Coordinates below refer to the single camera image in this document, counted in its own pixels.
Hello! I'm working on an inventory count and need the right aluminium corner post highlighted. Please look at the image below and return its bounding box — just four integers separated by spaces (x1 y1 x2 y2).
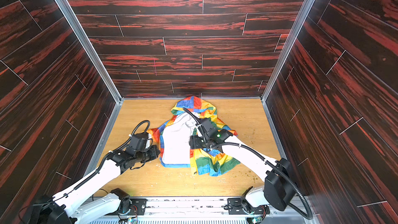
262 0 315 106

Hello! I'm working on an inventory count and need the left aluminium corner post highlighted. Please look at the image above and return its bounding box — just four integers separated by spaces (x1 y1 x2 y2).
54 0 122 104

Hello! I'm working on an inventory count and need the aluminium front rail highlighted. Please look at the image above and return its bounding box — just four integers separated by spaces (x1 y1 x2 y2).
74 197 322 224

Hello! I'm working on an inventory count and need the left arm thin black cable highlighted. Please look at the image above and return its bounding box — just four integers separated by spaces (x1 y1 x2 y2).
18 119 151 224

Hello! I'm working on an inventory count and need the aluminium corner post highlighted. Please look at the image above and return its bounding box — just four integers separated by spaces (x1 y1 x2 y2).
262 0 315 106
54 0 122 104

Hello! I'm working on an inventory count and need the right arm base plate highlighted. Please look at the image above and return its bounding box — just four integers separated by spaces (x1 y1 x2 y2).
223 198 270 216

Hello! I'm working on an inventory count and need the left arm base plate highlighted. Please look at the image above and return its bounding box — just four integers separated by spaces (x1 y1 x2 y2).
107 198 147 216

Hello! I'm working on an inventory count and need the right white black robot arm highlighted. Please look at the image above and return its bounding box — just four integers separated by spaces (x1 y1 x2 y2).
189 117 296 212

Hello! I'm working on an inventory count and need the rainbow striped hooded jacket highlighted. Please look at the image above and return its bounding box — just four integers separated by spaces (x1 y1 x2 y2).
148 96 240 177

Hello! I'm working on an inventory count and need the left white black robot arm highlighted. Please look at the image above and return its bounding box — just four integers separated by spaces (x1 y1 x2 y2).
29 132 160 224

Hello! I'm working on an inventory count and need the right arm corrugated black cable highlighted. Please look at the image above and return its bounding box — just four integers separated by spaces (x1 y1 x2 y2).
182 107 314 220

